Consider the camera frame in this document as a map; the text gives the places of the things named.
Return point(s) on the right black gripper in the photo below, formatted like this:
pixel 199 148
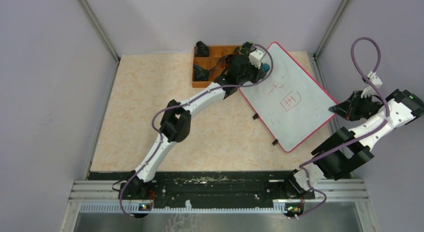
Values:
pixel 347 109

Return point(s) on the dark rolled cloth top-right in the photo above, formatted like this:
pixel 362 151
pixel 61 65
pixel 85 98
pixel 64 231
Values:
pixel 245 49

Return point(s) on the right aluminium corner post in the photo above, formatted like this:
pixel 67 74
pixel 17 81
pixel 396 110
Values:
pixel 331 28

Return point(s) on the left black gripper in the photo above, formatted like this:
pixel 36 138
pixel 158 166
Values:
pixel 260 73

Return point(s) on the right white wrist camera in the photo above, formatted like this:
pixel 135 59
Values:
pixel 370 89

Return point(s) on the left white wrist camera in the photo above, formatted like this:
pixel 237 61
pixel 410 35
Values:
pixel 256 56

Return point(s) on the aluminium rail frame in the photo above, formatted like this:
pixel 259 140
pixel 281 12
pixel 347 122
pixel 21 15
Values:
pixel 99 196

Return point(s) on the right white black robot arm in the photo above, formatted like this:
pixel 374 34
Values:
pixel 348 149

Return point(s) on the aluminium corner post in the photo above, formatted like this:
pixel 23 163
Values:
pixel 331 28
pixel 99 29

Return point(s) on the blue whiteboard eraser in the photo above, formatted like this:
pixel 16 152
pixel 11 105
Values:
pixel 265 67

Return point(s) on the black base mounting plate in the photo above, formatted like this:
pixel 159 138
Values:
pixel 217 190

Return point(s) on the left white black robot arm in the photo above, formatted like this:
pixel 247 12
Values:
pixel 175 124

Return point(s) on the dark rolled cloth bottom-left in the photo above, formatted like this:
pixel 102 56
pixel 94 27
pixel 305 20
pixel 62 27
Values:
pixel 200 74

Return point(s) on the left aluminium corner post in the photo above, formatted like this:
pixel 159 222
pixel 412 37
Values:
pixel 99 29

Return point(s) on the red framed whiteboard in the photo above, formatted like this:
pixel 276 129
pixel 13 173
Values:
pixel 290 101

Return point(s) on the dark rolled cloth top-left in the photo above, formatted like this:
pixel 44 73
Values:
pixel 201 49

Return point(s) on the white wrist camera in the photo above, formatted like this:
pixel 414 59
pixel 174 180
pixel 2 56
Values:
pixel 370 89
pixel 256 56

